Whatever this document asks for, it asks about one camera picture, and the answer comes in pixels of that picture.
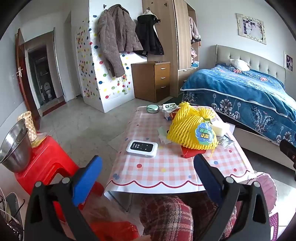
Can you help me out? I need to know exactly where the yellow foam fruit net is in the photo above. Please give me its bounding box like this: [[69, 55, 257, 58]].
[[167, 102, 218, 150]]

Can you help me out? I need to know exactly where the woven wicker basket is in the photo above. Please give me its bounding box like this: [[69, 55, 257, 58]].
[[18, 111, 37, 142]]

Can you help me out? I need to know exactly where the wooden wardrobe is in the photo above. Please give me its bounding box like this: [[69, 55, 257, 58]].
[[142, 0, 201, 97]]

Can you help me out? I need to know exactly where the red plastic bag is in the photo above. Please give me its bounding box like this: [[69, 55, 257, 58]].
[[81, 195, 141, 240]]

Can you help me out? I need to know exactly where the stainless steel bowl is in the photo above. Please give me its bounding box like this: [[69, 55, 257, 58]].
[[1, 119, 32, 173]]

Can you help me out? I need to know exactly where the brown quilted jacket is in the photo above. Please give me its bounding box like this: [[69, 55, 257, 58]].
[[97, 4, 143, 77]]

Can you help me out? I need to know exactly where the dark red door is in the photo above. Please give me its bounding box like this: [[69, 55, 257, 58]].
[[16, 28, 41, 130]]

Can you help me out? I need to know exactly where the white tissue pack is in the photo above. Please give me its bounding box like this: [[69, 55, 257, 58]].
[[162, 103, 178, 113]]

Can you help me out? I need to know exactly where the white sponge block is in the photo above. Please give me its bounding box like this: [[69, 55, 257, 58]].
[[210, 122, 231, 137]]

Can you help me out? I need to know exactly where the red plastic stool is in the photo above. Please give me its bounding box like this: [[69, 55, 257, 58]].
[[15, 136, 104, 222]]

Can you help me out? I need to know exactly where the black coat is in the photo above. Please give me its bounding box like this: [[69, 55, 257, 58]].
[[134, 9, 164, 57]]

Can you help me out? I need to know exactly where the brown drawer cabinet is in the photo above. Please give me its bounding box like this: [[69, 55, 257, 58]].
[[131, 62, 170, 103]]

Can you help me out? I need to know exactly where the framed wedding photo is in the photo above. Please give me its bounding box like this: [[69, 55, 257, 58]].
[[236, 13, 266, 45]]

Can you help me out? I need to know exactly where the white pillow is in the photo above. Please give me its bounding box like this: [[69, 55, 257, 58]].
[[226, 59, 250, 71]]

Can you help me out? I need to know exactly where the white portable wifi device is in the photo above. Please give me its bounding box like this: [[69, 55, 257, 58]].
[[126, 140, 159, 158]]

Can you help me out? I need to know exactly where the pink hanging garment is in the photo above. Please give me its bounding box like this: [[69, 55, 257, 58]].
[[189, 17, 201, 43]]

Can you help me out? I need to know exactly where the round green tin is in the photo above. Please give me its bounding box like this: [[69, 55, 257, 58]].
[[146, 104, 159, 113]]

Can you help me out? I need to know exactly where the pink frilly trash bin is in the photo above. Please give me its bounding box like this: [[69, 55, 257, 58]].
[[241, 172, 278, 214]]

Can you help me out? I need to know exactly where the pink checkered tablecloth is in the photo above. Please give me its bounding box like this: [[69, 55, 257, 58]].
[[105, 106, 254, 194]]

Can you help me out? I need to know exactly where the small purple wall picture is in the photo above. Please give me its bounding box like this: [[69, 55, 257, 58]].
[[283, 52, 293, 72]]

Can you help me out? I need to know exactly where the polka dot white cabinet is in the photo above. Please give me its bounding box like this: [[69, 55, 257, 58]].
[[71, 1, 147, 113]]

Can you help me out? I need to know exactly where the white toilet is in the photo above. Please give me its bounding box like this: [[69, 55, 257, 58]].
[[44, 82, 52, 99]]

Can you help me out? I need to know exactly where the blue floral bedspread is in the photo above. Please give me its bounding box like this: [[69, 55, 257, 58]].
[[181, 64, 295, 145]]

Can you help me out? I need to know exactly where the red paper piece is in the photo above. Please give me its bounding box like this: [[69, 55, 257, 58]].
[[181, 146, 206, 159]]

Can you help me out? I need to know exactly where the beige upholstered bed frame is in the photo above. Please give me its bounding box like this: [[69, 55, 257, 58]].
[[215, 45, 294, 169]]

